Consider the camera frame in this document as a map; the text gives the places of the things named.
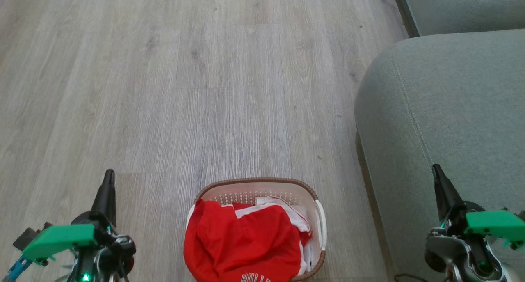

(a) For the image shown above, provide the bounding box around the grey fabric sofa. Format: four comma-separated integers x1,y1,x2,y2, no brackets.
354,0,525,282

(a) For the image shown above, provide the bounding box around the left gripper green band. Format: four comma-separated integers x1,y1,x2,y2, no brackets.
23,169,137,270

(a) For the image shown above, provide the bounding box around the white laundry basket brown rim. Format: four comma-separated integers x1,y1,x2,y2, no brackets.
183,177,327,282

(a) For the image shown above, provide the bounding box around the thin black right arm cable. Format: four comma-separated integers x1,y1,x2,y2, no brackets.
394,273,431,282

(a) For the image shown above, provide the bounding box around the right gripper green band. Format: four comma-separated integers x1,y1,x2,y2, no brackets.
432,164,525,250

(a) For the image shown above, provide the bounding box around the red and white basketball jersey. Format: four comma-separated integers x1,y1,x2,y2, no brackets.
183,196,313,282

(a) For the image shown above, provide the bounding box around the blue connector on left gripper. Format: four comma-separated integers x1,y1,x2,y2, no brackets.
2,255,32,282

